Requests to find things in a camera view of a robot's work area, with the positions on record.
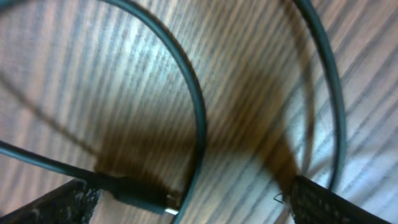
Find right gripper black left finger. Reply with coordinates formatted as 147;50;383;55
1;179;103;224

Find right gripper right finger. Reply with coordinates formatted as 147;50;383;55
284;175;389;224

